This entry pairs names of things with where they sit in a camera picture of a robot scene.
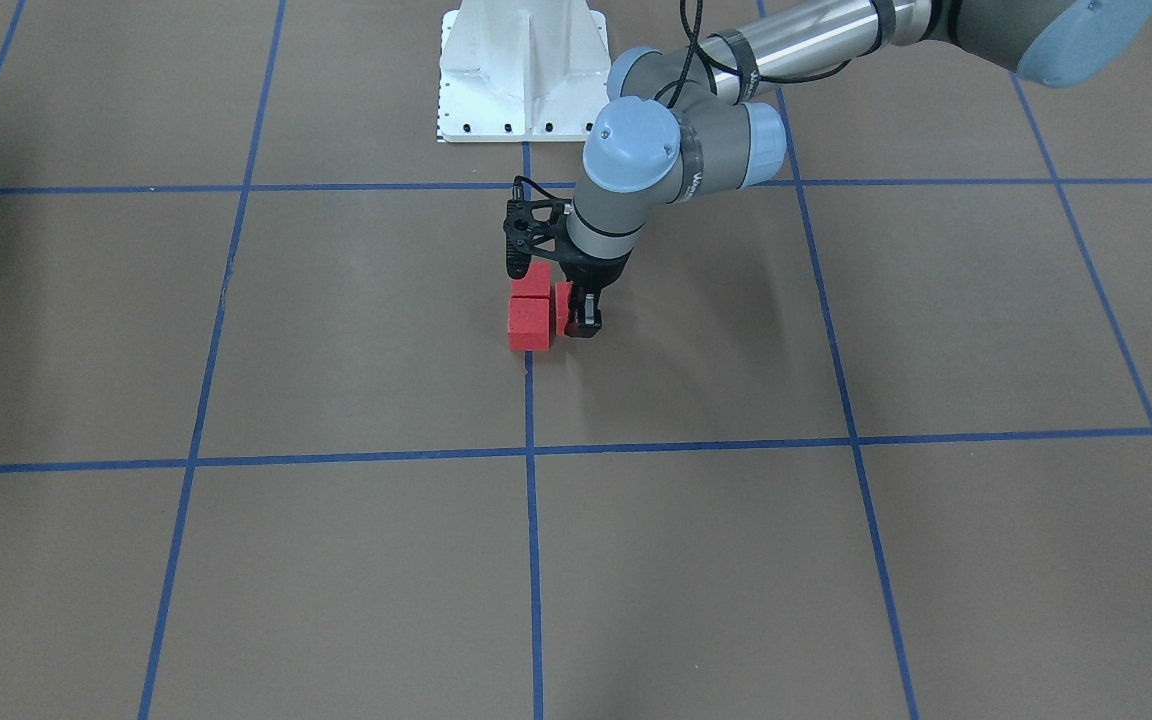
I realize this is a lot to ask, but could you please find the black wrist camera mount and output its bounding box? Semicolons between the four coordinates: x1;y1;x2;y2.
502;196;573;281

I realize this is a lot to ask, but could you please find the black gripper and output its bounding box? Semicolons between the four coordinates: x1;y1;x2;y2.
561;249;632;340

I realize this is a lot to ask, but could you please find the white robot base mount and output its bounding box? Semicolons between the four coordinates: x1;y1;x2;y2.
435;1;611;143

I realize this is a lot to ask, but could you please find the black camera cable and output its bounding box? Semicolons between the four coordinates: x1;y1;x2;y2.
511;0;867;200

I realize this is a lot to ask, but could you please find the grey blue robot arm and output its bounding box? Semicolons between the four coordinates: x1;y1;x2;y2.
556;1;1152;338

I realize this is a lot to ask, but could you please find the red block placed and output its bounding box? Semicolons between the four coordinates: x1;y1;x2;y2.
507;296;553;354
509;260;553;300
552;281;573;338

